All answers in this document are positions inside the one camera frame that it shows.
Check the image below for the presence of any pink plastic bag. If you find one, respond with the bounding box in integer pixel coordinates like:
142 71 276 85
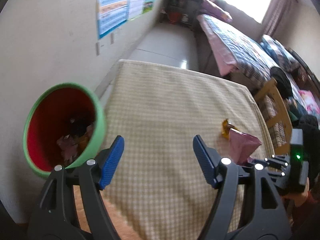
229 128 262 165

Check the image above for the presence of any pink curtain right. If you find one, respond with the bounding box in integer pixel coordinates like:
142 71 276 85
262 0 298 37

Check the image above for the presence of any red bucket on floor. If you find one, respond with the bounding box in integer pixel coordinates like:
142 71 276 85
168 11 182 24

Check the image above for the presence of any orange fuzzy cushion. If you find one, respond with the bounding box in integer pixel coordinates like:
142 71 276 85
73 186 141 240

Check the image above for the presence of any wooden chair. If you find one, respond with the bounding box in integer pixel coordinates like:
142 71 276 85
254 78 292 155

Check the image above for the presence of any white wall socket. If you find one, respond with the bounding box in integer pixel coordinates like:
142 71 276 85
95 42 100 56

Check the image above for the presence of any dark corner shelf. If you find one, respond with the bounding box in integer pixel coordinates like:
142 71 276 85
161 0 202 28

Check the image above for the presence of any bed with checked quilt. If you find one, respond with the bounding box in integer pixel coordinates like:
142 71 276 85
196 13 301 93

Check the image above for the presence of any yellow snack wrapper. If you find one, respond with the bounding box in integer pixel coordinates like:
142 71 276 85
221 119 239 140

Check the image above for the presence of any blue patterned pillow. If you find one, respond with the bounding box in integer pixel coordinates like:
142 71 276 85
260 34 300 73

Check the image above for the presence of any black clothing on chair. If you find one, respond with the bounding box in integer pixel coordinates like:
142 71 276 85
270 67 293 99

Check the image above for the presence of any purple pillow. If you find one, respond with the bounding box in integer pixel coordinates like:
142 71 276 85
200 0 233 23

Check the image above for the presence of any blue pinyin wall poster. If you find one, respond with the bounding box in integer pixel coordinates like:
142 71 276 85
97 0 129 39

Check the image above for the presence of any right hand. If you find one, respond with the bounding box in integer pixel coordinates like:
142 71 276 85
282 178 309 207

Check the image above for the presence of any beige checked table cloth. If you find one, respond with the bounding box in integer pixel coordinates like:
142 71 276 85
103 60 274 239

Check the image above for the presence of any green red trash bin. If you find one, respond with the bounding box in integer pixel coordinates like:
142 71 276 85
22 82 107 178

